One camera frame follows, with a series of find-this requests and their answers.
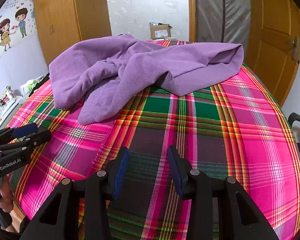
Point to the cartoon wall sticker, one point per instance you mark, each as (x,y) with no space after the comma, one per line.
(5,30)

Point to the wooden wardrobe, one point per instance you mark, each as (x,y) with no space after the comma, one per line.
(65,17)

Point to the brown cardboard box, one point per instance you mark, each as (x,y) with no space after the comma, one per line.
(161,31)

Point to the small green tissue box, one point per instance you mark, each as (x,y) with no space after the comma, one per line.
(30,87)

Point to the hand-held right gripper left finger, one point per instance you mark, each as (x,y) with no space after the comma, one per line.
(121,170)

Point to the grey drawer cabinet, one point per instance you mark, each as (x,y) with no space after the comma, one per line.
(7,117)

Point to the wooden door frame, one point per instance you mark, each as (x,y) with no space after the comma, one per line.
(191,10)

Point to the clear plastic door curtain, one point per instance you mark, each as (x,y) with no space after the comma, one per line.
(215,10)

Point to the person's left hand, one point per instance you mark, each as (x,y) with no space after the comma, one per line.
(6,197)

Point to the pink green plaid bed sheet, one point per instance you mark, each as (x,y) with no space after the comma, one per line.
(215,130)

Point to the wooden door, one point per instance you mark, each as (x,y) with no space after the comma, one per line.
(272,17)

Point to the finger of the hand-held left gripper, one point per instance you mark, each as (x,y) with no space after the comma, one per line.
(41,137)
(25,130)

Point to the purple fleece pants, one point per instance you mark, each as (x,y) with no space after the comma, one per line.
(140,62)

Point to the tray of cosmetics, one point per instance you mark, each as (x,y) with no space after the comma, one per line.
(3,100)

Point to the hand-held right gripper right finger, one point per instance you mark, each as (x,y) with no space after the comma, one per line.
(175,170)

